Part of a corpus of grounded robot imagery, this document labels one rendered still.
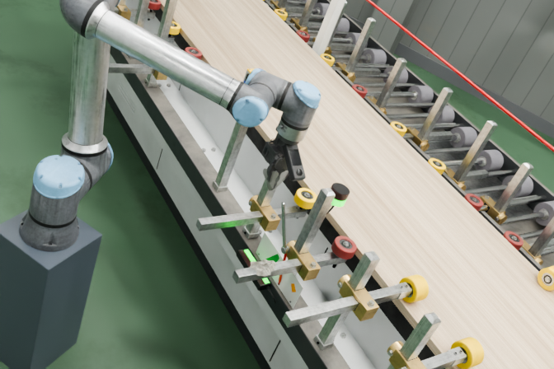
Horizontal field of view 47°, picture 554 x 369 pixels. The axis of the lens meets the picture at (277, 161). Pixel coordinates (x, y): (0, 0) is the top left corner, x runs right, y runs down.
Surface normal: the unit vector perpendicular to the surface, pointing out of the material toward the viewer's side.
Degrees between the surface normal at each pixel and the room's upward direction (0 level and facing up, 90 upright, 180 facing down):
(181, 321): 0
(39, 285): 90
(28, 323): 90
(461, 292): 0
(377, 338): 90
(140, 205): 0
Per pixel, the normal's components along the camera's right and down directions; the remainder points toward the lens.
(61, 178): 0.30, -0.74
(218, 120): -0.81, 0.06
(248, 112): -0.15, 0.52
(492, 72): -0.47, 0.36
